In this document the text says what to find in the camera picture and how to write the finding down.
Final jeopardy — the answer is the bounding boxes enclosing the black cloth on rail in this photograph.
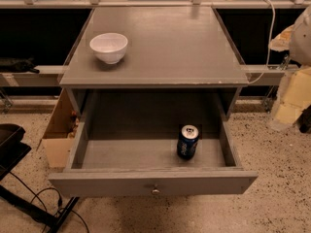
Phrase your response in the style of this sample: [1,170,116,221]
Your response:
[0,57,39,74]

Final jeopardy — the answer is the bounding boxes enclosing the grey wooden cabinet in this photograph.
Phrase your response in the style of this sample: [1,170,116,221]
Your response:
[60,6,248,89]

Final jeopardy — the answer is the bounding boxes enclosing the grey metal rail frame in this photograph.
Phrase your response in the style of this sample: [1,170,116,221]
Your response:
[1,1,296,110]

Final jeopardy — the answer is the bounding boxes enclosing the white ceramic bowl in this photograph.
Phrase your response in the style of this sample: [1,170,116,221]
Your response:
[89,33,128,64]

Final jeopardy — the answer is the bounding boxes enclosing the blue pepsi can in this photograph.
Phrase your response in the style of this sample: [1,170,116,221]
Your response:
[177,125,199,160]

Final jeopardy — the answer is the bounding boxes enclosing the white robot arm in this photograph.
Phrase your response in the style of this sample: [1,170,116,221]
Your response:
[268,6,311,133]

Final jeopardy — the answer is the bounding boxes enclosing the white hanging cable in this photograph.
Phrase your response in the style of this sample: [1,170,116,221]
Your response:
[247,0,277,85]

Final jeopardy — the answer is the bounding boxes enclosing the brown cardboard box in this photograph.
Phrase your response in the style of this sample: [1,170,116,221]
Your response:
[42,89,79,168]

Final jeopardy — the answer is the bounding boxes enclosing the black floor cable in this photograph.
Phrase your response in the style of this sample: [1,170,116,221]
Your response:
[9,171,90,233]

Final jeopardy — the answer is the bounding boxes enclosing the grey open top drawer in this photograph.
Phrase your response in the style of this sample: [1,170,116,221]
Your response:
[49,90,258,197]

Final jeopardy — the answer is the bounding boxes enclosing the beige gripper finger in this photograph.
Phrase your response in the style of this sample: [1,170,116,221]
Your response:
[268,66,311,131]

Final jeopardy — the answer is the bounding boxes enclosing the round metal drawer knob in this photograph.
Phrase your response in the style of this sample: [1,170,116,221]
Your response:
[151,185,160,195]

